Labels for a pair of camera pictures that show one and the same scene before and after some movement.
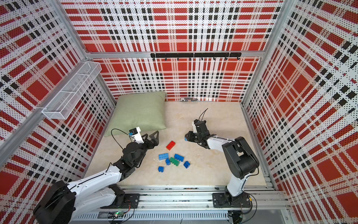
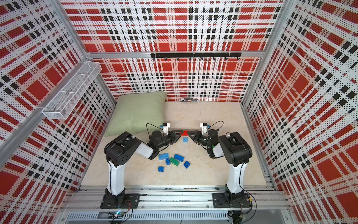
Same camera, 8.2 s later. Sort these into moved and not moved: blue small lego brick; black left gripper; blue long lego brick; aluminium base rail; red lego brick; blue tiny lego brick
Moved: black left gripper; red lego brick
Not moved: blue small lego brick; blue tiny lego brick; aluminium base rail; blue long lego brick
